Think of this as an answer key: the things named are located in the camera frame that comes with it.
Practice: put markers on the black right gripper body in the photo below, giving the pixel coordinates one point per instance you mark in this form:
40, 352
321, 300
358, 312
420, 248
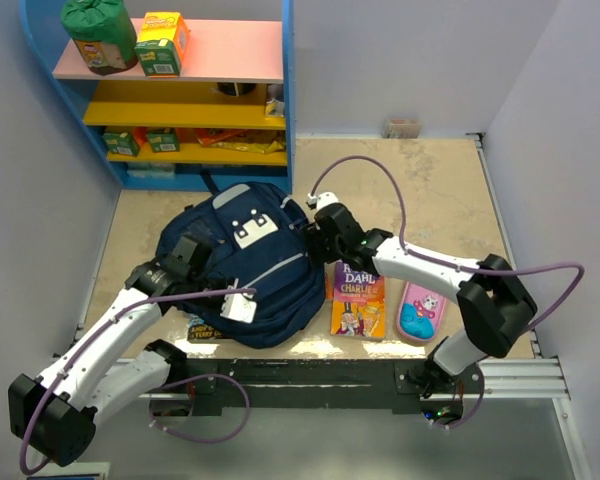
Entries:
331, 250

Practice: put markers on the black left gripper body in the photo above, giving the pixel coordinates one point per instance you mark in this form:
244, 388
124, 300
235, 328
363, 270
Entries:
201, 284

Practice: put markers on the navy blue backpack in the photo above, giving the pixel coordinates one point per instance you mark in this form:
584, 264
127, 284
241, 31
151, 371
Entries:
253, 229

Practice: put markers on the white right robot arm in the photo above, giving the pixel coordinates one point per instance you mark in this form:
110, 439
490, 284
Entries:
495, 306

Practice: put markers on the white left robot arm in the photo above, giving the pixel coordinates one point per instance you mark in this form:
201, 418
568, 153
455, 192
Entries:
57, 412

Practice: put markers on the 169-storey treehouse book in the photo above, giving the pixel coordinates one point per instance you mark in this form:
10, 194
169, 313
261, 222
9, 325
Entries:
198, 330

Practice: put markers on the Roald Dahl Charlie book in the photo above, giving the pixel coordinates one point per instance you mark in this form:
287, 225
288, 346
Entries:
359, 304

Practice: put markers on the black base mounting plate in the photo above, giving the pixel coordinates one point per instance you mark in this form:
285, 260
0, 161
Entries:
312, 384

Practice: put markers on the pink pencil case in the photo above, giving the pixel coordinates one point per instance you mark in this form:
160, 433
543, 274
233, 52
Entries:
420, 313

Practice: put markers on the orange yellow snack packets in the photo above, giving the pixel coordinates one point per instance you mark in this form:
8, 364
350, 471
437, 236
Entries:
241, 140

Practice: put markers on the green box right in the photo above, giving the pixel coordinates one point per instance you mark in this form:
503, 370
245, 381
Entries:
164, 140

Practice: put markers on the blue shelf unit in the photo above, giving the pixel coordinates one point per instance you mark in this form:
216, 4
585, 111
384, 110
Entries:
223, 85

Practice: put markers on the green box left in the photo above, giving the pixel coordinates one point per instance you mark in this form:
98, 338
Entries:
121, 143

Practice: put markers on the yellow green carton box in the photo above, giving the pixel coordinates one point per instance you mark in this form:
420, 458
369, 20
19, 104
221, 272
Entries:
162, 43

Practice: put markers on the green chips canister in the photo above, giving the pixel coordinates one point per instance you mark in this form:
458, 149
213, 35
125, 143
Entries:
103, 33

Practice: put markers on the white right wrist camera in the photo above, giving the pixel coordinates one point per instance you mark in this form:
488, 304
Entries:
318, 201

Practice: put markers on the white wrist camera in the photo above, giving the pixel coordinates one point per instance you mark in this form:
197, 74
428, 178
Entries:
318, 201
239, 307

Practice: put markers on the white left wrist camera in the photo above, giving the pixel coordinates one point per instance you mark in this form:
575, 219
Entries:
239, 307

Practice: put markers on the aluminium rail frame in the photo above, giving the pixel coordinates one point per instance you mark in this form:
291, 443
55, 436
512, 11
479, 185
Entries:
523, 383

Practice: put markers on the small brown box at wall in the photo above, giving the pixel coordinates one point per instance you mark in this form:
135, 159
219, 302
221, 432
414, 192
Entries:
401, 128

